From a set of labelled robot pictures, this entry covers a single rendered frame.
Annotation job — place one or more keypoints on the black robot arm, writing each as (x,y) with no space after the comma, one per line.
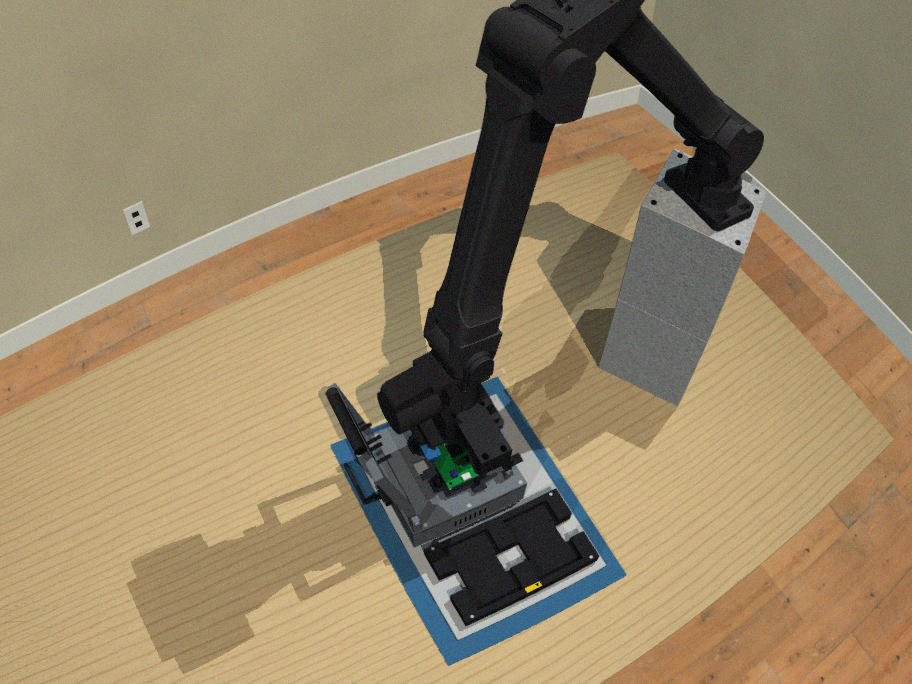
(555,51)

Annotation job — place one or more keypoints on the green circuit board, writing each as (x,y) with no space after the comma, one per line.
(454,464)

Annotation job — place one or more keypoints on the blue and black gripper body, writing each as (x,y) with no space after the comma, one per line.
(433,437)

